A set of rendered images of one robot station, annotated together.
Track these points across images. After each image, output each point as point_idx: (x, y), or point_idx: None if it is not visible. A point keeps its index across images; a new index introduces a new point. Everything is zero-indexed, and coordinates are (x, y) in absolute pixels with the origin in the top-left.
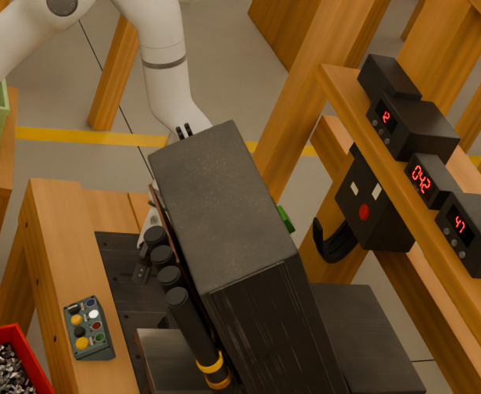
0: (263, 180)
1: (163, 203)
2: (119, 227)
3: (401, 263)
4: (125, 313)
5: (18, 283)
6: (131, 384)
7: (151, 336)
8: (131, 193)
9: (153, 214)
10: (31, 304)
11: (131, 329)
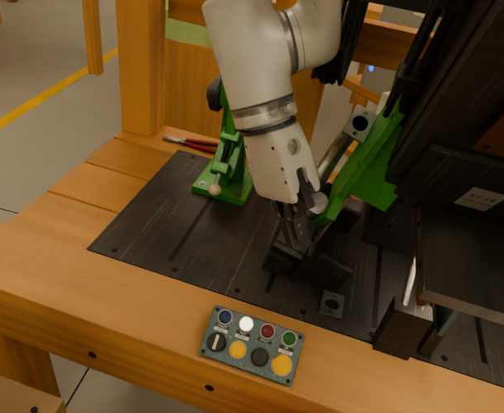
0: (152, 85)
1: (285, 115)
2: (93, 224)
3: (388, 40)
4: (231, 288)
5: (24, 369)
6: (342, 342)
7: (440, 279)
8: (51, 188)
9: (287, 140)
10: (47, 367)
11: (258, 296)
